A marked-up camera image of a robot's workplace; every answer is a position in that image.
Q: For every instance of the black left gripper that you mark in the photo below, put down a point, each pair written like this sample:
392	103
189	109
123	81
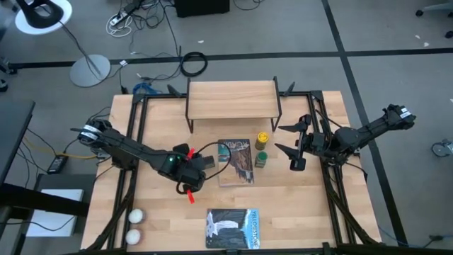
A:
191	177

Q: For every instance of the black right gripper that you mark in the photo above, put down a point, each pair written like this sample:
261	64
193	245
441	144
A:
315	145

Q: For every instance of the yellow-lidded spice jar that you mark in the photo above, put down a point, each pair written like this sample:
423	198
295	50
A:
262	139

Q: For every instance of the green-lidded spice jar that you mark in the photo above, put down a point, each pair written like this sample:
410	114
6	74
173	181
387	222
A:
261	158

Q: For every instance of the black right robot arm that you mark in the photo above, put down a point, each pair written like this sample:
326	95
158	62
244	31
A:
368	132

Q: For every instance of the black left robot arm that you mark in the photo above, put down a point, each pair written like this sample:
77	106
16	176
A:
134	152

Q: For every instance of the Acadia picture book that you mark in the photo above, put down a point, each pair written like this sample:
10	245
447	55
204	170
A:
235	163

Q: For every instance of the Yellowstone picture book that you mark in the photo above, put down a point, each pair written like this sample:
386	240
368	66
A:
231	228

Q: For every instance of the small round candle tin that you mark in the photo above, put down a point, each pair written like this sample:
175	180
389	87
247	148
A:
136	216
133	237

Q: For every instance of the black power adapter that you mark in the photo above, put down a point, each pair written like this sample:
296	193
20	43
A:
57	164

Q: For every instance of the grey caster wheel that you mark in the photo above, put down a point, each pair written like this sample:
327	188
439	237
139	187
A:
440	148

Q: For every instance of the white box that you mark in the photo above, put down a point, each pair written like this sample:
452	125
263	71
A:
53	212

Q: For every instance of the black box on floor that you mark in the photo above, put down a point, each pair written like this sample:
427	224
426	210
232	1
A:
201	8

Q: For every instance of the black desk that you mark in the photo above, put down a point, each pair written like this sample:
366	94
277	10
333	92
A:
14	134

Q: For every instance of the office chair base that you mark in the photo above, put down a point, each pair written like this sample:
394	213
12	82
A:
435	7

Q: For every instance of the black aluminium table frame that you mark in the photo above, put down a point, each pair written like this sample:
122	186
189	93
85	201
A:
301	94

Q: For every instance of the wooden shelf with black frame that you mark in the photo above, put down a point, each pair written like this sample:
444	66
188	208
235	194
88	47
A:
230	99

